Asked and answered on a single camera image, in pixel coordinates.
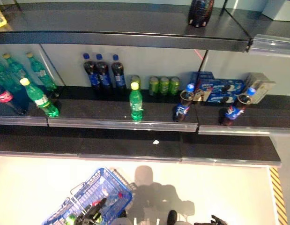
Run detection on blue cookie box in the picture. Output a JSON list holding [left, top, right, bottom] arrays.
[[190, 71, 245, 93], [207, 90, 239, 104]]

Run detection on grey cardboard box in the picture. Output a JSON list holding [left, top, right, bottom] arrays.
[[244, 72, 276, 104]]

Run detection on red label cola bottle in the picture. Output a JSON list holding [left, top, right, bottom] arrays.
[[0, 84, 26, 115]]

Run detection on blue plastic shopping basket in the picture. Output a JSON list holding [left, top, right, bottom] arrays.
[[41, 167, 134, 225]]

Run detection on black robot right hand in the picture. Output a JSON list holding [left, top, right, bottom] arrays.
[[193, 214, 232, 225]]

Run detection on dark large soda bottle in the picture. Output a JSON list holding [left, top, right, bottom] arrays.
[[187, 0, 215, 28]]

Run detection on printed promo card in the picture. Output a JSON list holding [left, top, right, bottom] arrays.
[[193, 90, 211, 102]]

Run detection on small blue label cola bottle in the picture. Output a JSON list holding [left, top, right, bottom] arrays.
[[172, 83, 196, 123], [219, 86, 257, 126]]

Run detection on silver robot right leg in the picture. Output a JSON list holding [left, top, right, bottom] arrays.
[[167, 210, 186, 225]]

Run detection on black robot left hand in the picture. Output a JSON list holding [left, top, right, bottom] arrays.
[[75, 198, 108, 225]]

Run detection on yellow black hazard tape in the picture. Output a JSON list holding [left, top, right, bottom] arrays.
[[269, 167, 288, 225]]

